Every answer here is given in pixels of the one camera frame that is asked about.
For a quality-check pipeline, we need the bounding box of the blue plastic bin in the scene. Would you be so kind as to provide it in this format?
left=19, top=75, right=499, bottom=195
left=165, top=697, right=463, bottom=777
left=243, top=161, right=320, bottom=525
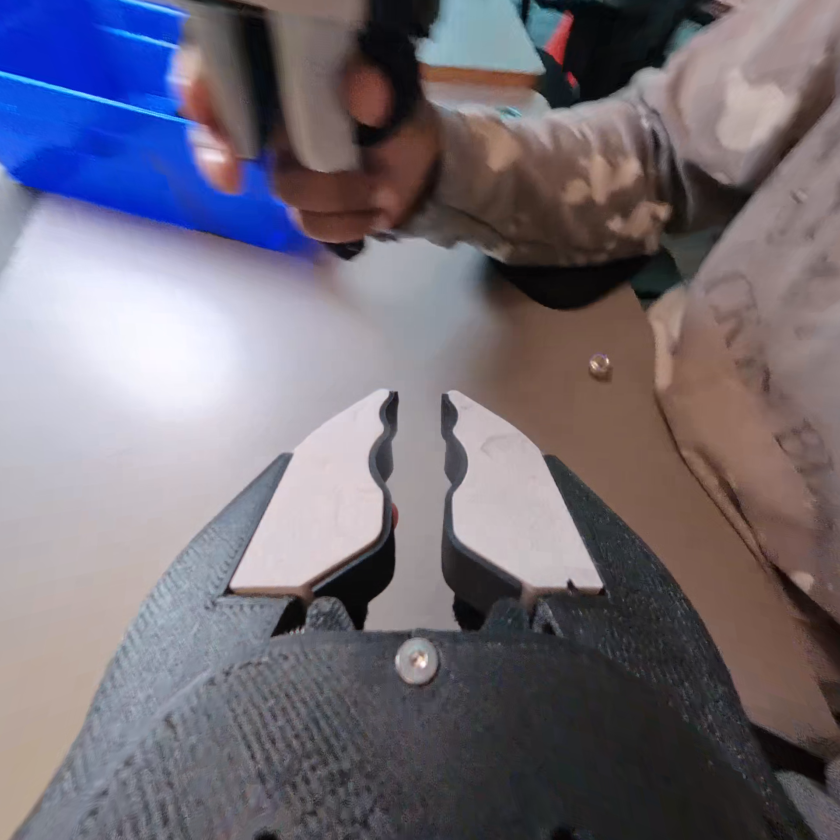
left=0, top=0, right=324, bottom=262

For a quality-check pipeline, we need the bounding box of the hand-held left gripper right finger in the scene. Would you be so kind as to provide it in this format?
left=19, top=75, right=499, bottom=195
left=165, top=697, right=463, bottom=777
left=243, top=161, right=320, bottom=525
left=441, top=390, right=605, bottom=597

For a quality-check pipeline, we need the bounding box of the person's right forearm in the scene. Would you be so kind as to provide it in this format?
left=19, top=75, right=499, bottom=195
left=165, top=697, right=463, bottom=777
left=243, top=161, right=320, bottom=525
left=397, top=0, right=840, bottom=263

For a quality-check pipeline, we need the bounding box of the person's patterned sweatshirt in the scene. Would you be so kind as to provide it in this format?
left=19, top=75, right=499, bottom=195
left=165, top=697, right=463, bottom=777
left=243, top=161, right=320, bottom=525
left=648, top=151, right=840, bottom=756

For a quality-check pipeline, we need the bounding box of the person's right hand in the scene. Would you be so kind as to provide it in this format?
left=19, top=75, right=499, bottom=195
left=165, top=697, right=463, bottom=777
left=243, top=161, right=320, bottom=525
left=178, top=39, right=442, bottom=245

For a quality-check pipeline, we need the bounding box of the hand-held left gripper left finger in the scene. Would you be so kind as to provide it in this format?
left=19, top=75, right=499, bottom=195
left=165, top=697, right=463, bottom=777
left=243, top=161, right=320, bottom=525
left=228, top=388, right=401, bottom=597

